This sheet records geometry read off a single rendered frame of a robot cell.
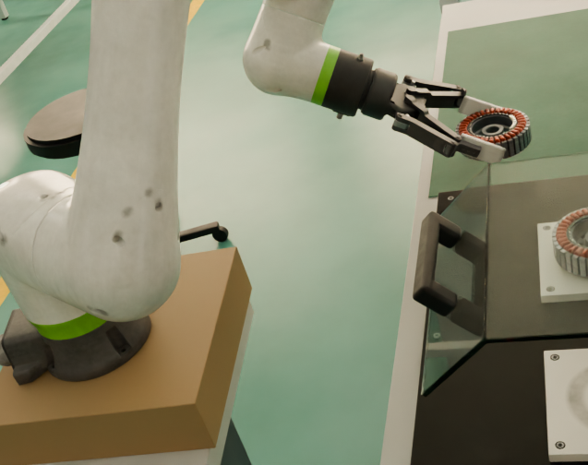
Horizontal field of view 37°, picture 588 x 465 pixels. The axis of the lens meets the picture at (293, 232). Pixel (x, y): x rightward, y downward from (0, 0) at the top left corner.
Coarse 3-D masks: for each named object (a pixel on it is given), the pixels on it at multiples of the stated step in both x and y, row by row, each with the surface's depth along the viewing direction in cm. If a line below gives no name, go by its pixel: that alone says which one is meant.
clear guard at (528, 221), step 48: (480, 192) 81; (528, 192) 78; (576, 192) 76; (480, 240) 75; (528, 240) 73; (576, 240) 71; (480, 288) 70; (528, 288) 68; (576, 288) 66; (432, 336) 74; (480, 336) 65; (528, 336) 64; (576, 336) 63; (432, 384) 69
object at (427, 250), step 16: (432, 224) 78; (448, 224) 79; (432, 240) 76; (448, 240) 79; (432, 256) 75; (416, 272) 74; (432, 272) 73; (416, 288) 72; (432, 288) 72; (432, 304) 72; (448, 304) 72
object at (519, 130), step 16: (480, 112) 138; (496, 112) 137; (512, 112) 135; (464, 128) 135; (480, 128) 138; (496, 128) 135; (512, 128) 132; (528, 128) 132; (496, 144) 130; (512, 144) 130; (528, 144) 132; (480, 160) 132
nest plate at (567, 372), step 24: (552, 360) 99; (576, 360) 98; (552, 384) 96; (576, 384) 96; (552, 408) 94; (576, 408) 93; (552, 432) 91; (576, 432) 90; (552, 456) 89; (576, 456) 89
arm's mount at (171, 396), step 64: (192, 256) 127; (192, 320) 115; (0, 384) 115; (64, 384) 112; (128, 384) 108; (192, 384) 105; (0, 448) 111; (64, 448) 110; (128, 448) 108; (192, 448) 107
